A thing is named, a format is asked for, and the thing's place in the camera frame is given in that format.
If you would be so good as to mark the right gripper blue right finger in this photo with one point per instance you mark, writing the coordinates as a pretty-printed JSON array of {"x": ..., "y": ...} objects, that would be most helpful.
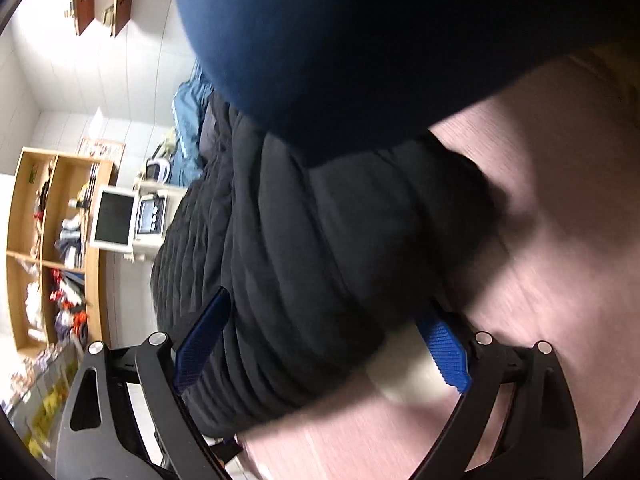
[{"x": 539, "y": 437}]

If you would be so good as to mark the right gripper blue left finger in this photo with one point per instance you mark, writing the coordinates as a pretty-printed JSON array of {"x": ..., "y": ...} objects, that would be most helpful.
[{"x": 99, "y": 437}]

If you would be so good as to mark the black quilted jacket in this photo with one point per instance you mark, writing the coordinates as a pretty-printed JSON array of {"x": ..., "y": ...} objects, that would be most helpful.
[{"x": 320, "y": 263}]

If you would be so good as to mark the wooden bookcase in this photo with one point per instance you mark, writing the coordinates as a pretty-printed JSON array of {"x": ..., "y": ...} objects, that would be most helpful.
[{"x": 44, "y": 184}]

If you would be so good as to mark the white monitor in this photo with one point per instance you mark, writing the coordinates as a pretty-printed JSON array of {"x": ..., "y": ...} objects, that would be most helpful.
[{"x": 113, "y": 219}]

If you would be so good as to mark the digital clock device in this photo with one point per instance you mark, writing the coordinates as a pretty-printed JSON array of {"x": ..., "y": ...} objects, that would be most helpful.
[{"x": 150, "y": 216}]

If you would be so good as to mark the pink polka dot bedsheet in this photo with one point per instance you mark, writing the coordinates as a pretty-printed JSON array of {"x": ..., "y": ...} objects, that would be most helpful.
[{"x": 563, "y": 266}]

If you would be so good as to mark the blue blanket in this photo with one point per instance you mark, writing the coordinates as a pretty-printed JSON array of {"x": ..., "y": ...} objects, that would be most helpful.
[{"x": 189, "y": 107}]

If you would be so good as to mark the navy blue folded garment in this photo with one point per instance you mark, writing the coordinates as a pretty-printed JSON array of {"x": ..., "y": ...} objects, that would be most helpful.
[{"x": 330, "y": 77}]

